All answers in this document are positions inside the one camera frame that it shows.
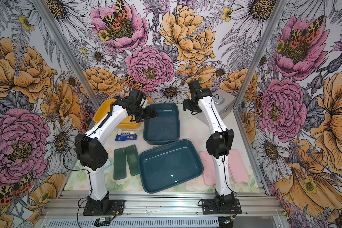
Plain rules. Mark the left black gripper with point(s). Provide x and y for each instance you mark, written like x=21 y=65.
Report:
x=147 y=114

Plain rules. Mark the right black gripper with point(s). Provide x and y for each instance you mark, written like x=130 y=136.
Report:
x=186 y=105

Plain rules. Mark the silver metal case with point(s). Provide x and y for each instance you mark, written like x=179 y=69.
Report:
x=226 y=102

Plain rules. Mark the dark green pencil case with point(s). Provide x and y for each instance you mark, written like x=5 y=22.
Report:
x=119 y=164
x=132 y=159

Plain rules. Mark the large teal plastic tray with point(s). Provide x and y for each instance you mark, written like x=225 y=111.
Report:
x=169 y=165

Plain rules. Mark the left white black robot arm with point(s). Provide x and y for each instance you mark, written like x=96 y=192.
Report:
x=90 y=147

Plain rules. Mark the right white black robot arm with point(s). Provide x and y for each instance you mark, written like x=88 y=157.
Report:
x=218 y=144

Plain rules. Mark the left pink pencil case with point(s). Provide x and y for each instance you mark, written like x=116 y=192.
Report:
x=209 y=176

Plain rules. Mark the pink pencil case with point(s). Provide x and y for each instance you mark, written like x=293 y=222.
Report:
x=236 y=167
x=209 y=176

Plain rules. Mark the right pink pencil case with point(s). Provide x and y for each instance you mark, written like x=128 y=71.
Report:
x=236 y=167

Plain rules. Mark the blue white gauze bandage pack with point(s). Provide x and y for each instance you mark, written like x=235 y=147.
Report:
x=125 y=135

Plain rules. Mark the small teal plastic tray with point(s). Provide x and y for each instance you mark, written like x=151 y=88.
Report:
x=165 y=128

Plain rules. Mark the yellow plastic tray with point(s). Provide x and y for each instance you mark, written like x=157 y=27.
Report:
x=105 y=108

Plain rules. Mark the left aluminium corner post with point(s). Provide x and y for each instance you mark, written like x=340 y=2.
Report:
x=60 y=39

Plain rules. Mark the aluminium corner post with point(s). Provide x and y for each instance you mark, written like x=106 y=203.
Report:
x=272 y=24
x=60 y=39

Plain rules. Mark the aluminium front rail frame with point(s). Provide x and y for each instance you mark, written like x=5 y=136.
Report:
x=162 y=204

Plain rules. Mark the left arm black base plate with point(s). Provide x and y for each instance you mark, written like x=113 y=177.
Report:
x=104 y=208

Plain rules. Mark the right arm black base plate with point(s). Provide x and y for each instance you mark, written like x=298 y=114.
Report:
x=210 y=207

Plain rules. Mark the white slotted cable duct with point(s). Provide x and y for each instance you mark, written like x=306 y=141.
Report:
x=190 y=222

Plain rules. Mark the right aluminium corner post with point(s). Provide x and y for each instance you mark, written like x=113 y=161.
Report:
x=272 y=24

